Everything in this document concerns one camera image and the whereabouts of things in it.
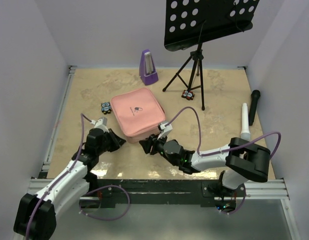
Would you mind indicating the pink medicine kit case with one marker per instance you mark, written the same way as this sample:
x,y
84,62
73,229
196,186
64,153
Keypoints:
x,y
138,114

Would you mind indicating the aluminium left rail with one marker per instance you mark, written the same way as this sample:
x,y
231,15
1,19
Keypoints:
x,y
54,135

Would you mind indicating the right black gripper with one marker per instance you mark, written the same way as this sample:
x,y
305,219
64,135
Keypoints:
x,y
153,141

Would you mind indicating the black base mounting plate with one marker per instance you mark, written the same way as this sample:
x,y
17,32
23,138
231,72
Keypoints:
x,y
114,195

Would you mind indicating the blue owl tuner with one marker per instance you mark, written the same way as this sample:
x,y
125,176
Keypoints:
x,y
106,108

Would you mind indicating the aluminium rail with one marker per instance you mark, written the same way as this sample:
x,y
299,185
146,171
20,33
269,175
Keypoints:
x,y
271,190
54,135

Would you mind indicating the black music stand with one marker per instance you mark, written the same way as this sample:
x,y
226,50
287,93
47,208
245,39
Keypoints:
x,y
191,23

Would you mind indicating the aluminium front rail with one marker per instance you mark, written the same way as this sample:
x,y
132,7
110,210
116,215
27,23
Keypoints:
x,y
271,190

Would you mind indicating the black microphone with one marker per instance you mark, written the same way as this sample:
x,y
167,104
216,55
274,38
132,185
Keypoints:
x,y
255,96

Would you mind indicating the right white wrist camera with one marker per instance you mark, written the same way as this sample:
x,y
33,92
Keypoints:
x,y
164,129

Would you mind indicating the purple metronome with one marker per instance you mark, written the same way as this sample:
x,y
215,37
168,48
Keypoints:
x,y
147,70

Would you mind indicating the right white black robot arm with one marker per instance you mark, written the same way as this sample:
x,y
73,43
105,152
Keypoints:
x,y
245,161

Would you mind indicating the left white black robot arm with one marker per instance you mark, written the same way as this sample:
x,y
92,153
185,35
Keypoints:
x,y
37,214

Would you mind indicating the small red black tuner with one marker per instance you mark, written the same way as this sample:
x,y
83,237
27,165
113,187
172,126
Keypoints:
x,y
188,95

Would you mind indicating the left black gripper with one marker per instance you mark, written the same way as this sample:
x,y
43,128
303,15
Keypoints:
x,y
117,141

